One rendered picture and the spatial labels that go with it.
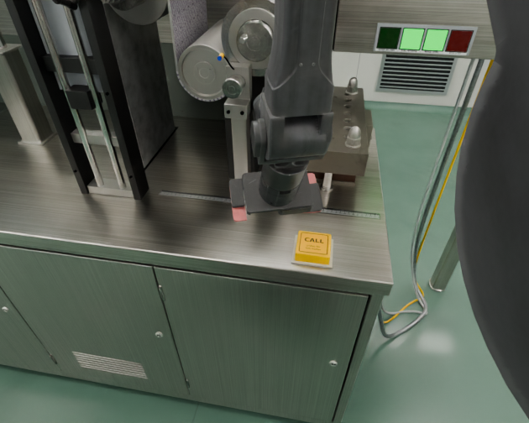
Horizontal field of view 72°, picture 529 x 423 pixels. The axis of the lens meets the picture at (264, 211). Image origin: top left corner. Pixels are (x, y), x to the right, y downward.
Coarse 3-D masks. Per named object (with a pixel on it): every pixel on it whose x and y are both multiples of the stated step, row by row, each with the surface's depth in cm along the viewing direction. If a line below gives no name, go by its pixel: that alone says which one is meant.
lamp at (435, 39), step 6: (432, 30) 95; (438, 30) 95; (444, 30) 95; (432, 36) 96; (438, 36) 96; (444, 36) 96; (426, 42) 97; (432, 42) 97; (438, 42) 97; (444, 42) 97; (426, 48) 98; (432, 48) 98; (438, 48) 98
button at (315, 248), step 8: (304, 232) 77; (312, 232) 77; (304, 240) 76; (312, 240) 76; (320, 240) 76; (328, 240) 76; (296, 248) 74; (304, 248) 74; (312, 248) 74; (320, 248) 74; (328, 248) 74; (296, 256) 73; (304, 256) 73; (312, 256) 73; (320, 256) 72; (328, 256) 72
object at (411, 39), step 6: (408, 30) 96; (414, 30) 96; (420, 30) 96; (408, 36) 97; (414, 36) 97; (420, 36) 97; (402, 42) 98; (408, 42) 98; (414, 42) 98; (420, 42) 98; (402, 48) 99; (408, 48) 99; (414, 48) 99
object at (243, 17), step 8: (256, 8) 70; (240, 16) 71; (248, 16) 71; (256, 16) 71; (264, 16) 70; (272, 16) 70; (232, 24) 72; (240, 24) 72; (272, 24) 71; (232, 32) 73; (232, 40) 74; (232, 48) 75; (240, 56) 76; (256, 64) 76; (264, 64) 76
